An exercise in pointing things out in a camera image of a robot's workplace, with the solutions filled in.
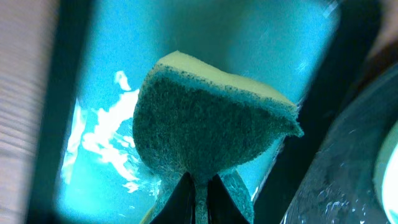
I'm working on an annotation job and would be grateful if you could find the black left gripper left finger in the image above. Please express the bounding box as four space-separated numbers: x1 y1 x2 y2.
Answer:
150 172 196 224

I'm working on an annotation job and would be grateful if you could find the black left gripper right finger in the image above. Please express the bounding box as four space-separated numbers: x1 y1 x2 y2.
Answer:
207 174 249 224

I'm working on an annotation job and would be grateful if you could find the green yellow sponge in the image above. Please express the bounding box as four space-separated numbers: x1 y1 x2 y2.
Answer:
132 51 303 223

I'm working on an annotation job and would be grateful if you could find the teal rectangular water tray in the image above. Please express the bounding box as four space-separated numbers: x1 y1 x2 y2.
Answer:
24 1 381 223

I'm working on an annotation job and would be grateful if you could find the round black tray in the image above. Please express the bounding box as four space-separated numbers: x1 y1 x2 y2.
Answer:
280 65 397 224

